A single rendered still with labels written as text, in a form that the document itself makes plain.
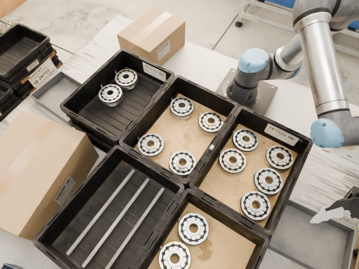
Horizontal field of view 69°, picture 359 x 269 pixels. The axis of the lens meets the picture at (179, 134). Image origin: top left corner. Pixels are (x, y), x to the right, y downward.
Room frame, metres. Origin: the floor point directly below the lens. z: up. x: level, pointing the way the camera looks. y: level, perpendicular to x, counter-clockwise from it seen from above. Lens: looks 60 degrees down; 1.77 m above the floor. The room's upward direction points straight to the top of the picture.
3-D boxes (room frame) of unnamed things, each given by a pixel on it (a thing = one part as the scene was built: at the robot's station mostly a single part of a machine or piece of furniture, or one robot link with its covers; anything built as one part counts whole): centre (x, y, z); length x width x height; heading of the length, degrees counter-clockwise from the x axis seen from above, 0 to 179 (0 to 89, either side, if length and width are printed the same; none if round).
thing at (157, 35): (1.18, 0.15, 0.78); 0.30 x 0.22 x 0.16; 143
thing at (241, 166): (0.42, -0.20, 0.86); 0.10 x 0.10 x 0.01
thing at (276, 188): (0.34, -0.32, 0.86); 0.10 x 0.10 x 0.01
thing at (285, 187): (0.38, -0.26, 0.87); 0.40 x 0.30 x 0.11; 147
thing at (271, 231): (0.38, -0.26, 0.92); 0.40 x 0.30 x 0.02; 147
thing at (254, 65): (0.85, -0.32, 0.91); 0.13 x 0.12 x 0.14; 97
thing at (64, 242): (0.21, 0.21, 0.87); 0.40 x 0.30 x 0.11; 147
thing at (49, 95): (0.82, 0.57, 0.73); 0.27 x 0.20 x 0.05; 55
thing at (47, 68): (1.27, 0.94, 0.41); 0.31 x 0.02 x 0.16; 151
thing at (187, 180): (0.54, -0.01, 0.92); 0.40 x 0.30 x 0.02; 147
